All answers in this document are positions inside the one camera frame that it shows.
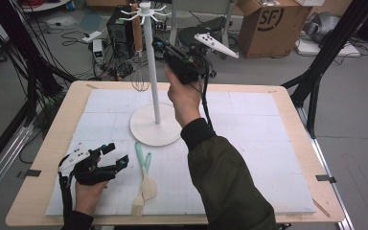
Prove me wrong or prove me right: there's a large cardboard box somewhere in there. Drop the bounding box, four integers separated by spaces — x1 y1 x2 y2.
237 0 312 59

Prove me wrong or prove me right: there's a tangle of black cables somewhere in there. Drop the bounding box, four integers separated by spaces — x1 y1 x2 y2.
92 47 173 81

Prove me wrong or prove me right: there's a white power strip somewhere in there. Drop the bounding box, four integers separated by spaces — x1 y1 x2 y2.
81 31 103 43

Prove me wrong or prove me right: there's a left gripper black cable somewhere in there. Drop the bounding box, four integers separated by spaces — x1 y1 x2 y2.
57 154 75 219

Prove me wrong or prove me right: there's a white hook rack stand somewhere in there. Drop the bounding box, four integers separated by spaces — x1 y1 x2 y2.
120 1 183 148

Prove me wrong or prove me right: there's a wire whisk with wooden handle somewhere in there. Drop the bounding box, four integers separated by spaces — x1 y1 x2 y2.
129 2 151 93

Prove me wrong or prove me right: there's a white foam mat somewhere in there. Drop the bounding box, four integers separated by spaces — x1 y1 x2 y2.
45 88 317 217

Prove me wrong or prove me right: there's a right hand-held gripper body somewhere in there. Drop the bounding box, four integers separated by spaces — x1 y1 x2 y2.
165 33 240 85

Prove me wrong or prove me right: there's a white flat board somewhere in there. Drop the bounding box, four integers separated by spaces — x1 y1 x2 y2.
295 37 362 58

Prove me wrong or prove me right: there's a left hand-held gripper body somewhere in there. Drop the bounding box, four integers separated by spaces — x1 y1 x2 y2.
58 142 118 186

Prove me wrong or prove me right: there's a white device with green display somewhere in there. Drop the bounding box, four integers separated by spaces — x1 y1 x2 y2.
92 38 104 65

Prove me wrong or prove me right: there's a green handled cream spatula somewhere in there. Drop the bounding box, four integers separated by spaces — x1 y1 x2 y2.
134 142 158 201

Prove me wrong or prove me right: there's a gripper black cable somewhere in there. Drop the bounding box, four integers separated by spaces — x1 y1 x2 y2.
199 58 215 132
57 154 75 219

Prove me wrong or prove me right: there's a black metal stand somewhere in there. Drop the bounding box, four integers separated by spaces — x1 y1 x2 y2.
281 0 368 139
0 0 78 128

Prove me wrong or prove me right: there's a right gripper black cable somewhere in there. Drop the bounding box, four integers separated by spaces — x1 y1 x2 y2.
199 58 215 132

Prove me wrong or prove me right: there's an aluminium rail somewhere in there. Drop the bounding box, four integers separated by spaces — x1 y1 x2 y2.
296 106 355 230
0 124 34 209

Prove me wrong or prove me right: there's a teal spatula with wooden handle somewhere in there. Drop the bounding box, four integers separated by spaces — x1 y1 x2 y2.
130 152 152 218

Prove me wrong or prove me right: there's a grey bag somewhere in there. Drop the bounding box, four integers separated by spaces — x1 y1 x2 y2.
303 11 341 42

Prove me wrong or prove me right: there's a black round stool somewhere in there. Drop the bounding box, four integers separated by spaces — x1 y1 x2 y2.
176 26 219 80

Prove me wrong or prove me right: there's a person's left hand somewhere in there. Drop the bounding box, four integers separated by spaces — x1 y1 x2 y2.
74 181 109 216

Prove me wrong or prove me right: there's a black computer tower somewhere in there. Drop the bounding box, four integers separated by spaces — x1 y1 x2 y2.
106 6 157 59

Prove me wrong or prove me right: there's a person's right hand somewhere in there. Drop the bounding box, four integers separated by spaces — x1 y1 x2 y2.
165 65 203 128

